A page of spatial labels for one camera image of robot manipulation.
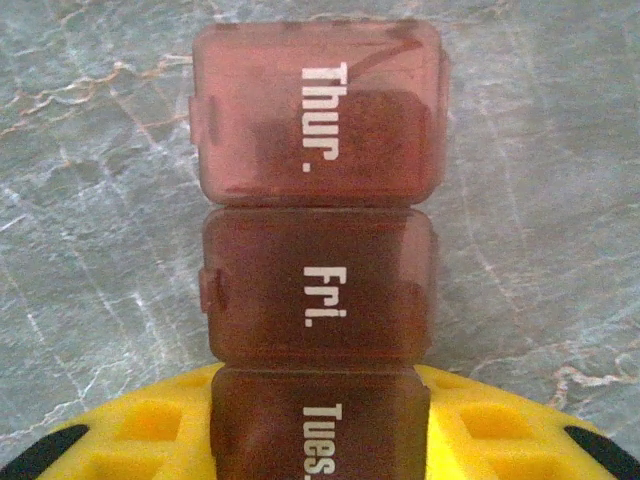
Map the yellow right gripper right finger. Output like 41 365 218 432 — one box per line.
417 365 640 480

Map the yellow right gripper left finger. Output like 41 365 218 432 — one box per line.
0 363 221 480

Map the brown chocolate bar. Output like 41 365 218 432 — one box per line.
188 18 450 480

